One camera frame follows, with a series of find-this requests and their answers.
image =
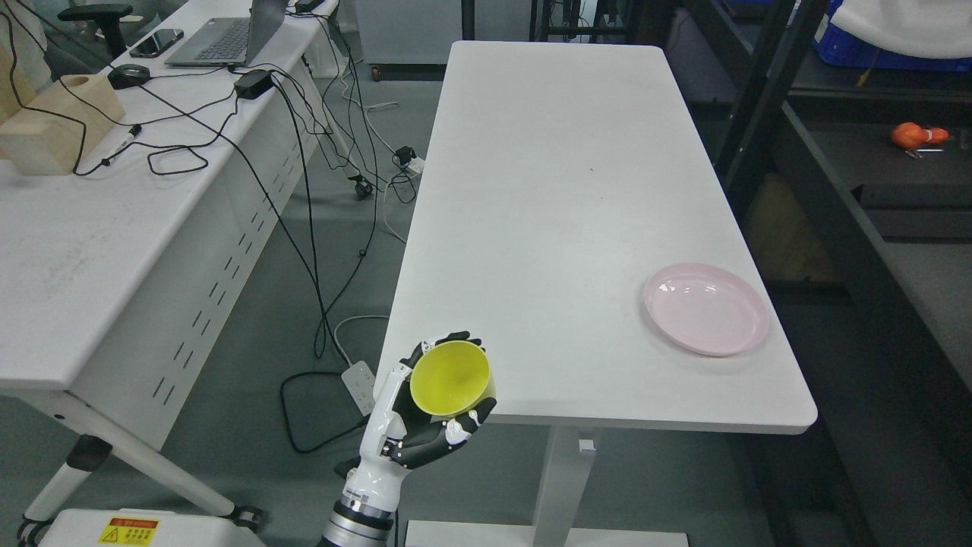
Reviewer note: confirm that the pink plastic plate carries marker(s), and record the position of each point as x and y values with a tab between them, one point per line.
705	309

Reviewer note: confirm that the white power strip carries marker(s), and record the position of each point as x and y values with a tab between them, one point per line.
359	382

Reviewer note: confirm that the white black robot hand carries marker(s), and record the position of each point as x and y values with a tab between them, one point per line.
400	437

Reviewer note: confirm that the black marker pen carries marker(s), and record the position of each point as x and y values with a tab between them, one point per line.
130	137

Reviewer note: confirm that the white robot base with label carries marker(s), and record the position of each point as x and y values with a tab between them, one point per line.
85	527

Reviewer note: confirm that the dark grey metal shelf rack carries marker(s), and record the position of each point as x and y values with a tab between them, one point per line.
895	222

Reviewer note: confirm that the black computer mouse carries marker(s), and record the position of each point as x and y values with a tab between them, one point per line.
128	76

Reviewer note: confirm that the black smartphone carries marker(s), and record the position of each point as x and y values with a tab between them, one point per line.
154	44

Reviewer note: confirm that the blue plastic crate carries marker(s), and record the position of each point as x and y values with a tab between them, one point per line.
905	35

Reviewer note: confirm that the white work table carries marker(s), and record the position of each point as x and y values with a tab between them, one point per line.
559	178

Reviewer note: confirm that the orange toy on shelf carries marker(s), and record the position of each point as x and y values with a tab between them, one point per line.
911	136

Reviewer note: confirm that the black power adapter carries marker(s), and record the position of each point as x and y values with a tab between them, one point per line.
253	84

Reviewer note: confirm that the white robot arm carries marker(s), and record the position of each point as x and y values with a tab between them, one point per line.
350	527

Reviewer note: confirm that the black office chair armrest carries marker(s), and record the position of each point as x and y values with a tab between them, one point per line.
107	17

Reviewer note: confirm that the wooden block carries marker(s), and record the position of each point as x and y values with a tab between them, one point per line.
61	125

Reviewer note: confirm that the grey laptop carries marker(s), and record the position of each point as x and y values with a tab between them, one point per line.
229	41

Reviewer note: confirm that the white side desk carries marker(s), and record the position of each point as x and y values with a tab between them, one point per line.
116	286

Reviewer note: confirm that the yellow plastic cup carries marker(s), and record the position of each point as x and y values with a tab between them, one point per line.
451	378

